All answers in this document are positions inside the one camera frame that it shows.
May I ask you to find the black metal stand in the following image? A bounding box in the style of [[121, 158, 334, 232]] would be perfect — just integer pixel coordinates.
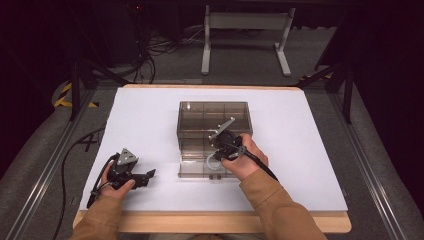
[[295, 56, 355, 125], [66, 6, 132, 122]]

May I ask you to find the person's left hand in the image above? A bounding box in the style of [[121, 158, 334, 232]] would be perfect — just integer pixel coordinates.
[[98, 162, 137, 202]]

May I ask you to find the hand-held gripper cable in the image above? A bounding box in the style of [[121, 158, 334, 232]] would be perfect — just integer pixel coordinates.
[[228, 142, 280, 183], [86, 152, 120, 210]]

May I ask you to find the smoked clear drawer chest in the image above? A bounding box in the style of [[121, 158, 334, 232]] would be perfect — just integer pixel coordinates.
[[176, 100, 254, 153]]

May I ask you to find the white metal desk frame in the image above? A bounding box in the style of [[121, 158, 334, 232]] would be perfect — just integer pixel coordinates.
[[200, 4, 297, 78]]

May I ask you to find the tangle of black cables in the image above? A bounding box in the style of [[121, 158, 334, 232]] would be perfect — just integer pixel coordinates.
[[131, 3, 209, 85]]

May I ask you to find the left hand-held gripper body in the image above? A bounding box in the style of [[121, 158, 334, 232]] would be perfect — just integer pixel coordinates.
[[106, 147, 145, 191]]

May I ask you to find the person's right hand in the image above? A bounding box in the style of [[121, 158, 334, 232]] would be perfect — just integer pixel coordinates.
[[221, 132, 270, 182]]

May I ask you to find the yellow black hazard tape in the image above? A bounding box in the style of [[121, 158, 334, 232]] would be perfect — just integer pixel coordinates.
[[53, 82, 100, 109]]

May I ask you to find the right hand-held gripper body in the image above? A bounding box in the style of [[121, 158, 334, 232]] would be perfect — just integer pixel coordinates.
[[208, 116, 248, 159]]

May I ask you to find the right hand-held gripper cable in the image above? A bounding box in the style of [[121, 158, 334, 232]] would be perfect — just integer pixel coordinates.
[[228, 142, 280, 183]]

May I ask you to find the black floor cable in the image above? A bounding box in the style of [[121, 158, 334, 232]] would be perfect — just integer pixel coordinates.
[[51, 122, 108, 240]]

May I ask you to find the left hand-held gripper cable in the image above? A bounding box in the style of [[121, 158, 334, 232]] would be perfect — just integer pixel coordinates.
[[86, 152, 120, 210]]

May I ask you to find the aluminium floor rail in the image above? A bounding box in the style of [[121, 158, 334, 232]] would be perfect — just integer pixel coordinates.
[[327, 92, 407, 240], [3, 89, 98, 240]]

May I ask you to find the white table cover sheet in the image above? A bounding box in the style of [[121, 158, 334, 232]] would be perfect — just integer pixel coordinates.
[[79, 87, 349, 213]]

